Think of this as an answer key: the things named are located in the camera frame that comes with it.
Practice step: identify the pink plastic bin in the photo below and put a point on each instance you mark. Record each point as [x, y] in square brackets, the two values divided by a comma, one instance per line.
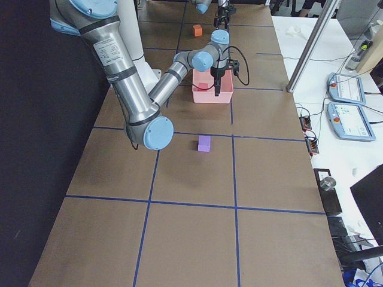
[207, 96]

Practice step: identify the lower teach pendant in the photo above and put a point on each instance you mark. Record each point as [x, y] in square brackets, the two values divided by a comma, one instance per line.
[349, 122]

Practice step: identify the purple foam block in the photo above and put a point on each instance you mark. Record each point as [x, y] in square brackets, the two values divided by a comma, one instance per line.
[204, 143]

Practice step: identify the lower orange connector board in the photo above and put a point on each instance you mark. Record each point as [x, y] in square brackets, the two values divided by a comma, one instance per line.
[312, 145]

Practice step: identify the upper teach pendant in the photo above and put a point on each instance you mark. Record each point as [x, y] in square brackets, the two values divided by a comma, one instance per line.
[346, 88]

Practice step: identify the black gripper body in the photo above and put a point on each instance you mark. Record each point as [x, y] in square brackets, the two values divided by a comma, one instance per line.
[216, 72]
[222, 12]

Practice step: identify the upper orange connector board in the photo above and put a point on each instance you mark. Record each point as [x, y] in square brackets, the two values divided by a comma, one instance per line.
[305, 122]

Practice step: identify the red foam block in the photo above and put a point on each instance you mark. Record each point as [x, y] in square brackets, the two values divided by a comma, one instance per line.
[203, 86]

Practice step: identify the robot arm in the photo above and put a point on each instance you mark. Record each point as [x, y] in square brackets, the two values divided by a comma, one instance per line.
[203, 5]
[110, 29]

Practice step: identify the teach pendant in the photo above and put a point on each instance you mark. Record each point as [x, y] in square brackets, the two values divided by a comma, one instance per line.
[349, 122]
[346, 88]

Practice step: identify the white side table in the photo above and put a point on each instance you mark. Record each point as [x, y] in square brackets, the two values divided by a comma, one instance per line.
[347, 161]

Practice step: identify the orange foam block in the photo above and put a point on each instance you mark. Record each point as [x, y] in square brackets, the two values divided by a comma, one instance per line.
[197, 30]

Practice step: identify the aluminium frame post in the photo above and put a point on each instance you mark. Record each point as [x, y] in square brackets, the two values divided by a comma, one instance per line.
[313, 40]

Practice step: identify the silver metal cylinder weight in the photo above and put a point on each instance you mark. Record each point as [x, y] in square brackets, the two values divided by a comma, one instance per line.
[327, 183]

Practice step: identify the orange connector board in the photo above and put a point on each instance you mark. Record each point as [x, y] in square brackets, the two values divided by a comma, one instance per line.
[312, 145]
[305, 122]

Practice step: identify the grey handheld device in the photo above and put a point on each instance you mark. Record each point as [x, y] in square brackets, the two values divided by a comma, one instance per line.
[356, 58]

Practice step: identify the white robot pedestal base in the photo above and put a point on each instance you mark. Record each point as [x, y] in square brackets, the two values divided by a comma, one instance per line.
[129, 31]

